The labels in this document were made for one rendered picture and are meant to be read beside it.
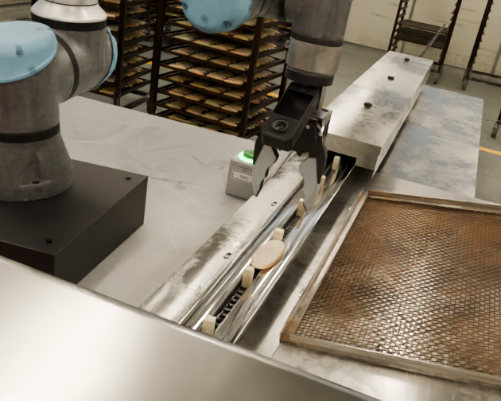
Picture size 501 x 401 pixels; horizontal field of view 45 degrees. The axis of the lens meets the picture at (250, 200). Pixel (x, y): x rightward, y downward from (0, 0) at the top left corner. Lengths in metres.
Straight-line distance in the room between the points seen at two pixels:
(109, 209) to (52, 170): 0.10
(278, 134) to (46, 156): 0.35
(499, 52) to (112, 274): 7.22
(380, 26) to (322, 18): 7.13
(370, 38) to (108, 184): 7.14
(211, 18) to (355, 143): 0.70
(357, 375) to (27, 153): 0.55
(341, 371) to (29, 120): 0.54
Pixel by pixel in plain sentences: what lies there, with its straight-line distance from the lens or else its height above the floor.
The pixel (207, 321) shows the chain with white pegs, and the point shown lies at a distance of 0.77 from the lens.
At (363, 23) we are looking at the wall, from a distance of 8.00.
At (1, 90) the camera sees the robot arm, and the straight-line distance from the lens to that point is 0.91.
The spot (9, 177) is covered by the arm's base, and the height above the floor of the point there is 0.93.
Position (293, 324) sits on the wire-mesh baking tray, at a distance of 0.75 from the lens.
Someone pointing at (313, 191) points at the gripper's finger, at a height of 0.97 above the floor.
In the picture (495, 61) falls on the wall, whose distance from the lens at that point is 7.92.
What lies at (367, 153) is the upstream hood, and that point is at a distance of 1.36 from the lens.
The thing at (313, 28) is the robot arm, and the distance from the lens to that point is 0.85.
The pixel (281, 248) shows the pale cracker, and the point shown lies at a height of 0.86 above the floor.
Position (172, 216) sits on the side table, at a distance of 1.10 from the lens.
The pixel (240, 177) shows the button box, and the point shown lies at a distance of 1.19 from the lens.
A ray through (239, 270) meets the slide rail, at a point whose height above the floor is 0.85.
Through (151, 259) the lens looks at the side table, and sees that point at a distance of 0.97.
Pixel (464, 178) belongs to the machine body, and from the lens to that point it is 1.62.
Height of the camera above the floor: 1.33
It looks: 25 degrees down
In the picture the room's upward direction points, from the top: 10 degrees clockwise
